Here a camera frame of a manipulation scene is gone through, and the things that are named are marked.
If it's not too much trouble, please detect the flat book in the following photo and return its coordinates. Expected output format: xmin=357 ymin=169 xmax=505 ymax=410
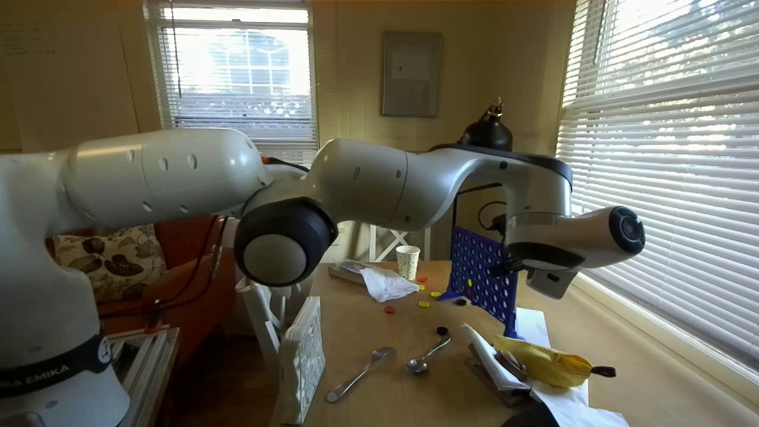
xmin=327 ymin=259 xmax=383 ymax=286

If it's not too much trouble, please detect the large metal spoon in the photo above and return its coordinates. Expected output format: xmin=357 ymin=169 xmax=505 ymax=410
xmin=326 ymin=346 xmax=397 ymax=404

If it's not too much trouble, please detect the black domed ornament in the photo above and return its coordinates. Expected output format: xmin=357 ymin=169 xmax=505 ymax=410
xmin=459 ymin=97 xmax=515 ymax=152

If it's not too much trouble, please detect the grey framed wall picture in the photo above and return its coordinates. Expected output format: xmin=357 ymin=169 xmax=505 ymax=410
xmin=381 ymin=30 xmax=444 ymax=118

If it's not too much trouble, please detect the crumpled white tissue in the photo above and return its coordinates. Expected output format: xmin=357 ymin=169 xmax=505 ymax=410
xmin=359 ymin=266 xmax=420 ymax=304

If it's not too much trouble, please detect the white cross-back chair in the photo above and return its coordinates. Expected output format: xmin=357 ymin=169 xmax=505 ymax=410
xmin=367 ymin=223 xmax=432 ymax=263

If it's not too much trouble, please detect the yellow banana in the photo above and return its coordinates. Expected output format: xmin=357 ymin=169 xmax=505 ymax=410
xmin=491 ymin=333 xmax=618 ymax=390

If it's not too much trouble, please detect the blue disc game grid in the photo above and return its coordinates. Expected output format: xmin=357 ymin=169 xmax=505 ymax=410
xmin=448 ymin=225 xmax=520 ymax=339

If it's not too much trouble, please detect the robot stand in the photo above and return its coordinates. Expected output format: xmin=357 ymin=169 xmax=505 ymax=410
xmin=106 ymin=325 xmax=180 ymax=427

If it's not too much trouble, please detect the black round object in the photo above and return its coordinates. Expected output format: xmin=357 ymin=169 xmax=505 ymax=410
xmin=500 ymin=401 xmax=562 ymax=427

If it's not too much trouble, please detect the wide window with blinds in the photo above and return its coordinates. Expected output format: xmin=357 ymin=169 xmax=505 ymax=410
xmin=556 ymin=0 xmax=759 ymax=364

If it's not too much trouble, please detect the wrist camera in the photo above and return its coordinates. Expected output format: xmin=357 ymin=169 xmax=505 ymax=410
xmin=525 ymin=268 xmax=580 ymax=300

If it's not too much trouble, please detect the white patterned napkin box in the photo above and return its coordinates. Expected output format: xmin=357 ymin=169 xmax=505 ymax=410
xmin=278 ymin=296 xmax=327 ymax=425

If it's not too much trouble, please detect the patterned paper cup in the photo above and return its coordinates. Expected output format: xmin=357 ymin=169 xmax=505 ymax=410
xmin=396 ymin=245 xmax=422 ymax=282

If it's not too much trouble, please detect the orange armchair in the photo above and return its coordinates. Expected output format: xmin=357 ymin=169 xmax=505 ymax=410
xmin=46 ymin=216 xmax=239 ymax=371

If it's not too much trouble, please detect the small metal spoon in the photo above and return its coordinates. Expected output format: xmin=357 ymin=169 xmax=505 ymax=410
xmin=405 ymin=334 xmax=452 ymax=375

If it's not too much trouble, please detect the floral cushion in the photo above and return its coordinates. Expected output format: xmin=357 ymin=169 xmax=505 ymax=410
xmin=52 ymin=224 xmax=169 ymax=304

